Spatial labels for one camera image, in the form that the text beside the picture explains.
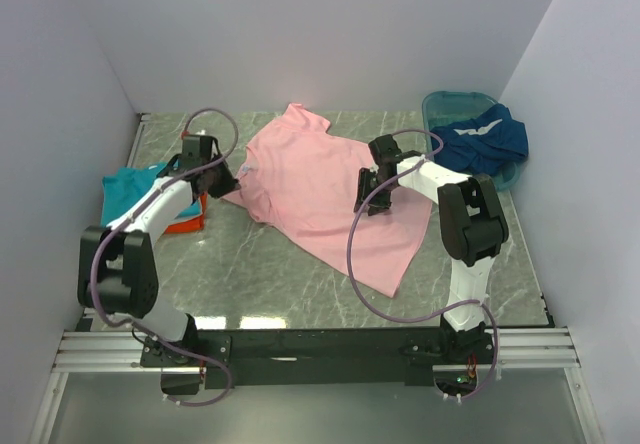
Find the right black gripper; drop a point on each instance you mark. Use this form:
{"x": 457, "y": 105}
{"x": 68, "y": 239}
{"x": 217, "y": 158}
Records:
{"x": 363, "y": 188}

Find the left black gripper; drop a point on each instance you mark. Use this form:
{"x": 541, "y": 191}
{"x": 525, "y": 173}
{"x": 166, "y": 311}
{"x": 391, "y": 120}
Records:
{"x": 229, "y": 184}

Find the pink t shirt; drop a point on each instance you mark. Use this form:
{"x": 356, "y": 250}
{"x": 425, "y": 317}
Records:
{"x": 303, "y": 181}

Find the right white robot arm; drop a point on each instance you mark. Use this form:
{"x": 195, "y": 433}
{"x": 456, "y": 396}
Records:
{"x": 473, "y": 227}

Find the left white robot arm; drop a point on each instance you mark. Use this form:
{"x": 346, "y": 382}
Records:
{"x": 117, "y": 270}

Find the orange folded t shirt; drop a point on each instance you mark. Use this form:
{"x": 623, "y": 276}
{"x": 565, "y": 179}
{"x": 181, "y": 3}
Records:
{"x": 191, "y": 219}

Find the teal folded t shirt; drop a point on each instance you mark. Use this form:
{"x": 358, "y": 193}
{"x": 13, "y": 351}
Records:
{"x": 125, "y": 188}

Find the teal plastic bin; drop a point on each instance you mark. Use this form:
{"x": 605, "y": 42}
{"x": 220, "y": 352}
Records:
{"x": 442, "y": 108}

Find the navy blue t shirt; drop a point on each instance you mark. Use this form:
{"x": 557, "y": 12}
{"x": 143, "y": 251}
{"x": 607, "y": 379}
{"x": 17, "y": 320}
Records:
{"x": 484, "y": 144}

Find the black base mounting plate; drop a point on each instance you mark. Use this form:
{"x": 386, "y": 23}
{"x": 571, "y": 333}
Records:
{"x": 325, "y": 356}

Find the aluminium rail frame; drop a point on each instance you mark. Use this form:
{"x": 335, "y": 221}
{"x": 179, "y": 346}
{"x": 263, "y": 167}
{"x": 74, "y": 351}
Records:
{"x": 241, "y": 274}

